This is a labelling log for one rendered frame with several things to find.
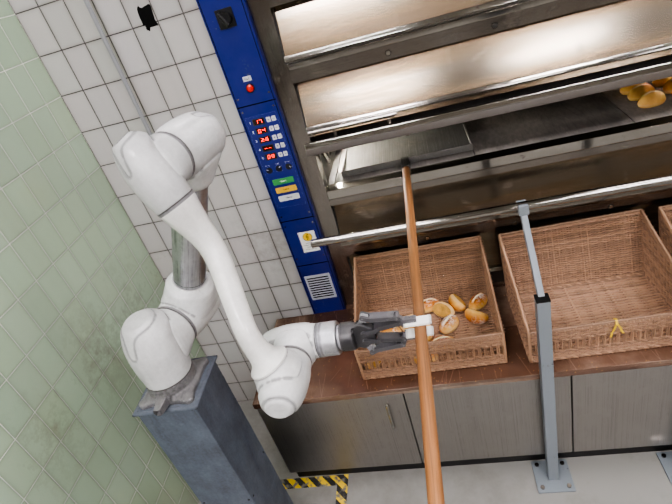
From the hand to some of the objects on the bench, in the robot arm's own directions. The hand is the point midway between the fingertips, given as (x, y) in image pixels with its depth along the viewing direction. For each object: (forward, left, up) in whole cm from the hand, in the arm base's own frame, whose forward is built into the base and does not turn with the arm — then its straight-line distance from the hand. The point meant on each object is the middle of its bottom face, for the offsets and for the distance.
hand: (418, 326), depth 125 cm
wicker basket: (-3, +64, -60) cm, 88 cm away
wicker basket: (+59, +62, -60) cm, 105 cm away
